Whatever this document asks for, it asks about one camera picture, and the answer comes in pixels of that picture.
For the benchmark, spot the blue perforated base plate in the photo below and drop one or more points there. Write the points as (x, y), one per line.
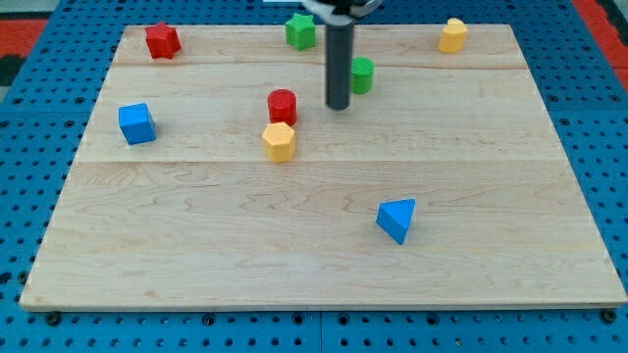
(47, 108)

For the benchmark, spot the red star block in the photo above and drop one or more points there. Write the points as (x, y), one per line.
(162, 41)

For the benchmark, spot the blue cube block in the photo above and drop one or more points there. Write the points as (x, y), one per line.
(137, 124)

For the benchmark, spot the yellow heart block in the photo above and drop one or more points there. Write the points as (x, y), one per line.
(453, 36)

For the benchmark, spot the yellow hexagon block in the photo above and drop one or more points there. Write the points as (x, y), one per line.
(279, 142)

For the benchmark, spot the green cylinder block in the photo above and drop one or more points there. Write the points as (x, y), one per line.
(362, 75)

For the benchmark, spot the blue triangle block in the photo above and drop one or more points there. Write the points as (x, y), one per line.
(395, 218)

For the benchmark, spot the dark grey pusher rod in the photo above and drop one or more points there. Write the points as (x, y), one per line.
(338, 64)

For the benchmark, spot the green star block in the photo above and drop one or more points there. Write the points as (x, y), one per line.
(301, 32)

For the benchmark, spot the wooden board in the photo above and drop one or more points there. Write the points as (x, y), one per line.
(200, 220)

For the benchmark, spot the red cylinder block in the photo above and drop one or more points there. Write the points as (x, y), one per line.
(282, 107)

